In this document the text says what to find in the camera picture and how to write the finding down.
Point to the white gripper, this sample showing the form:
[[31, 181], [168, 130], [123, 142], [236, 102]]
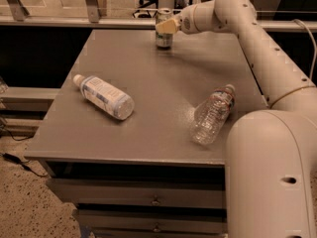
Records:
[[185, 22]]

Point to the clear water bottle red label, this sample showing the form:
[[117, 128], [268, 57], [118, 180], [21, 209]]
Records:
[[210, 116]]

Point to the grey drawer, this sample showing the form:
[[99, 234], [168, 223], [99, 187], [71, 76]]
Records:
[[141, 193], [151, 221]]

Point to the upper grey drawer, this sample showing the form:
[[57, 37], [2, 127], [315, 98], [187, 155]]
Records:
[[141, 193]]

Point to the metal railing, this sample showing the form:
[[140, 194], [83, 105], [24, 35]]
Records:
[[20, 16]]

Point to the white labelled plastic bottle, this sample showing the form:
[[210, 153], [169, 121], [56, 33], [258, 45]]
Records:
[[104, 95]]

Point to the lower grey drawer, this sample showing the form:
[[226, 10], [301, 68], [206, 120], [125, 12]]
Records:
[[151, 221]]

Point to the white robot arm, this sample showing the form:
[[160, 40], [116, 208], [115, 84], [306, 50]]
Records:
[[270, 154]]

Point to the grey drawer cabinet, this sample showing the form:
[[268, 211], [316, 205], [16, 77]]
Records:
[[79, 141]]

